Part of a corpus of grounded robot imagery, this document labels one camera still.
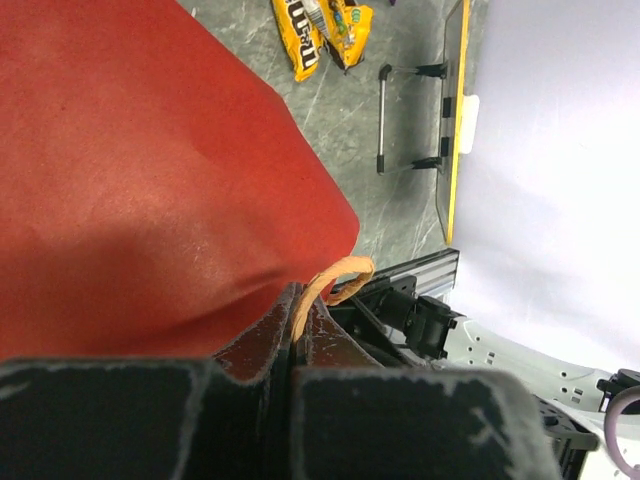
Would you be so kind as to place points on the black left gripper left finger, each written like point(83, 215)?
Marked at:
point(220, 416)

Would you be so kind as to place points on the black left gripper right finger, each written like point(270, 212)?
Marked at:
point(371, 422)

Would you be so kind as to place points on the red paper bag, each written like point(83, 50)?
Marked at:
point(156, 195)

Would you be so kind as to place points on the yellow M&M's packet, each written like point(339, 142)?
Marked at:
point(345, 27)
point(301, 39)

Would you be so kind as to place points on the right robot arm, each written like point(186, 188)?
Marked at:
point(590, 416)

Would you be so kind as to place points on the white whiteboard eraser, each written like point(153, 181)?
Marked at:
point(468, 123)

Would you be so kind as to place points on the yellow-framed small whiteboard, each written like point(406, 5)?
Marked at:
point(456, 35)

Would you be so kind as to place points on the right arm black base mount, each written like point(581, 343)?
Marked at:
point(376, 317)

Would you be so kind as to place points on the aluminium frame rail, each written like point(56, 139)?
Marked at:
point(430, 275)

